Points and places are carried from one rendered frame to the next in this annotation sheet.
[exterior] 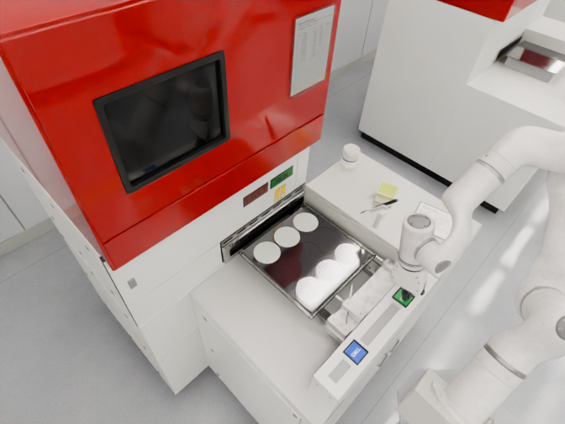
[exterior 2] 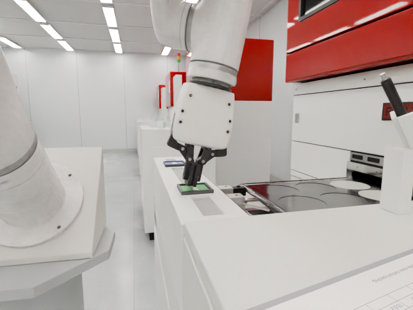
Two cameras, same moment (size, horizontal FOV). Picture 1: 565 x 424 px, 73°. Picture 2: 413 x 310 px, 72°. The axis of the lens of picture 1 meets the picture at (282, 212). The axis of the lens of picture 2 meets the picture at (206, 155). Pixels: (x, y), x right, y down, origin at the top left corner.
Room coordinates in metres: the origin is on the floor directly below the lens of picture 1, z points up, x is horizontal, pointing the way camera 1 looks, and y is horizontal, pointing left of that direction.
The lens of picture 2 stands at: (0.94, -0.81, 1.09)
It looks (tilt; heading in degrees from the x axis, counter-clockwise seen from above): 8 degrees down; 125
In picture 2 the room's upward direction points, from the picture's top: straight up
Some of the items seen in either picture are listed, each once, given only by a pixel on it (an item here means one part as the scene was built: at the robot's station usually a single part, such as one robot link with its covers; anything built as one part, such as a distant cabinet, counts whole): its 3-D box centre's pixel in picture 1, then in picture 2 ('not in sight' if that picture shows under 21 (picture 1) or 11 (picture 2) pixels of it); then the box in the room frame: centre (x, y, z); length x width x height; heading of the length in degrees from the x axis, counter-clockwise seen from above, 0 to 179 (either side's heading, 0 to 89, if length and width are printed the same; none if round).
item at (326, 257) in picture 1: (307, 253); (343, 200); (0.84, -0.11, 0.90); 0.34 x 0.34 x 0.01; 49
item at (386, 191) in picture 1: (386, 195); not in sight; (1.07, -0.41, 1.00); 0.07 x 0.07 x 0.07; 67
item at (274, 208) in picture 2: (345, 283); (271, 206); (0.72, -0.24, 0.90); 0.38 x 0.01 x 0.01; 139
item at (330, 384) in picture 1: (376, 332); (183, 206); (0.55, -0.33, 0.89); 0.55 x 0.09 x 0.14; 139
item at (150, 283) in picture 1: (227, 226); (364, 138); (0.84, 0.19, 1.02); 0.82 x 0.03 x 0.40; 139
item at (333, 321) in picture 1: (339, 325); (216, 192); (0.56, -0.21, 0.89); 0.08 x 0.03 x 0.03; 49
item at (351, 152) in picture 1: (350, 157); not in sight; (1.27, -0.27, 1.01); 0.07 x 0.07 x 0.10
